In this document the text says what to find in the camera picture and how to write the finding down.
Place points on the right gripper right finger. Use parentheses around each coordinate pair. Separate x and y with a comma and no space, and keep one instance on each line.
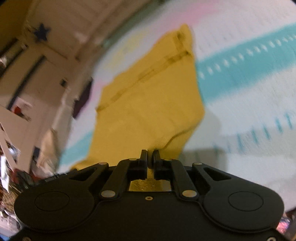
(173,171)

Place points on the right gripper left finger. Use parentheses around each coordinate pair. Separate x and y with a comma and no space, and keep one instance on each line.
(126,171)

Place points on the mustard yellow knit garment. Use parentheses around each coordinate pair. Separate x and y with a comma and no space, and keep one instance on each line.
(154,105)

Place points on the beige pillow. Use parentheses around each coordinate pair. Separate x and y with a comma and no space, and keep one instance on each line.
(49,152)

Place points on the dark maroon folded garment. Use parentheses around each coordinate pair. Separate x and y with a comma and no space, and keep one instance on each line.
(83,98)

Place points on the flower pattern bed blanket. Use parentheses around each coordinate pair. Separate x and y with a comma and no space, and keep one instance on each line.
(245,62)

